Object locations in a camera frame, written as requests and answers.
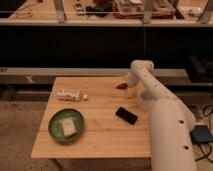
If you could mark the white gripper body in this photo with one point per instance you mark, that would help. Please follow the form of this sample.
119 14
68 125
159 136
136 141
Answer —
132 80

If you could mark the red pepper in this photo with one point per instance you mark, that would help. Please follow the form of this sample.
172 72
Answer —
122 86

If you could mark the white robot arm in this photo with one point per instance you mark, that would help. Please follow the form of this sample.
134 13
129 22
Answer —
170 122

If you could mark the black smartphone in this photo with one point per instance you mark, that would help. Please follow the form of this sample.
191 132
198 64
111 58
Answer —
126 115

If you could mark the wooden folding table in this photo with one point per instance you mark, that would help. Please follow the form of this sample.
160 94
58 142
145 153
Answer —
104 135

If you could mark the red basket on shelf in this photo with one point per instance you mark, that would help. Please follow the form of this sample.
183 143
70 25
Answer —
161 9

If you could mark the white sponge block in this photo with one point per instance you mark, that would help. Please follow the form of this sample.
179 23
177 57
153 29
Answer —
68 126

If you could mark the green plate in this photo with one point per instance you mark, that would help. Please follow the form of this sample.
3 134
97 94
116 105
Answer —
55 128

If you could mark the blue box on floor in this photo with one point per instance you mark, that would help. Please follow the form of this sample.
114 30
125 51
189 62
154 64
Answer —
201 135

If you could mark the metal shelf rack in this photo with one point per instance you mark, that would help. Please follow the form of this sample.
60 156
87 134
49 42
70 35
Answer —
188 13

